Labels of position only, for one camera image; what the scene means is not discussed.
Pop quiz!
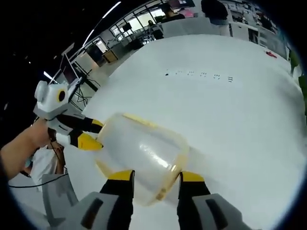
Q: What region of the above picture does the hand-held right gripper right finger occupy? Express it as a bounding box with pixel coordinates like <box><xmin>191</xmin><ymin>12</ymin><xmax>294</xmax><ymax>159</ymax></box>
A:
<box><xmin>177</xmin><ymin>171</ymin><xmax>244</xmax><ymax>230</ymax></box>

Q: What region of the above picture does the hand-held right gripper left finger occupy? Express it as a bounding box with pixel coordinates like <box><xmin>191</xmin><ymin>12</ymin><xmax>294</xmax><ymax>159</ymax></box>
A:
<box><xmin>80</xmin><ymin>169</ymin><xmax>135</xmax><ymax>230</ymax></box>

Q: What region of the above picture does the dark screen monitor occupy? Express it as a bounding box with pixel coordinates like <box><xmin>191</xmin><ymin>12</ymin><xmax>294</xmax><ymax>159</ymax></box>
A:
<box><xmin>59</xmin><ymin>53</ymin><xmax>83</xmax><ymax>85</ymax></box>

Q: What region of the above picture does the person's white clothing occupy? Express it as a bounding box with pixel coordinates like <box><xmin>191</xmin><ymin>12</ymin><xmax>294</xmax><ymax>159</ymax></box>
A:
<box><xmin>30</xmin><ymin>145</ymin><xmax>66</xmax><ymax>185</ymax></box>

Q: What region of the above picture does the wooden box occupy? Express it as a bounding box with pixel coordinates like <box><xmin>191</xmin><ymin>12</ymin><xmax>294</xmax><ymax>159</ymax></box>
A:
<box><xmin>101</xmin><ymin>48</ymin><xmax>118</xmax><ymax>64</ymax></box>

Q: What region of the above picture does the black cable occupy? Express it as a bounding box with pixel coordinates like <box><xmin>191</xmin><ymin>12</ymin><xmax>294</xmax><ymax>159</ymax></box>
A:
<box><xmin>69</xmin><ymin>82</ymin><xmax>99</xmax><ymax>107</ymax></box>

